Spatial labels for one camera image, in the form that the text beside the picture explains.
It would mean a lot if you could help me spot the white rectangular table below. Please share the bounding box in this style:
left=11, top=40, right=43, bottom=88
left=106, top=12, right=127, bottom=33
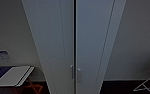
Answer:
left=0, top=65, right=35, bottom=88

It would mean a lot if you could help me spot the white paper wall notice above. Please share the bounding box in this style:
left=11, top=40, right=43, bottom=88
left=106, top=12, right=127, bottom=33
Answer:
left=0, top=49, right=11, bottom=62

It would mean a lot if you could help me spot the white wardrobe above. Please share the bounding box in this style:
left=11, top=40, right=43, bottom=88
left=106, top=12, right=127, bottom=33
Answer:
left=20, top=0, right=128, bottom=94

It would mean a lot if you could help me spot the pale wardrobe door handle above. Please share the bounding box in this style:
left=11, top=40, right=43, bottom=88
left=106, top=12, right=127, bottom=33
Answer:
left=69, top=64, right=74, bottom=81
left=76, top=68, right=82, bottom=84

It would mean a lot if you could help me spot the orange metal frame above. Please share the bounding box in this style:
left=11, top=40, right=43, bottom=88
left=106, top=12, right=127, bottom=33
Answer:
left=13, top=79, right=45, bottom=94

